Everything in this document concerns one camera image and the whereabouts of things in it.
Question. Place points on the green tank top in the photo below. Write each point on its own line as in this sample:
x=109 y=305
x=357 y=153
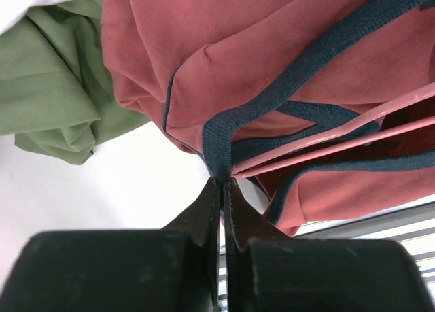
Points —
x=57 y=96

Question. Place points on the aluminium mounting rail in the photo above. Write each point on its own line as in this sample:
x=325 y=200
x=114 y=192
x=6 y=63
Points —
x=411 y=225

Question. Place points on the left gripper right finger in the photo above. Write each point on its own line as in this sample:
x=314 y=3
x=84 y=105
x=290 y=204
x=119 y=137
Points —
x=270 y=271

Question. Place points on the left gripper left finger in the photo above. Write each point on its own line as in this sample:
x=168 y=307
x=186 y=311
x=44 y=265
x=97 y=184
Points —
x=174 y=268

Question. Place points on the red tank top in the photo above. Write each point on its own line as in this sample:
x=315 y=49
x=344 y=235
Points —
x=212 y=74

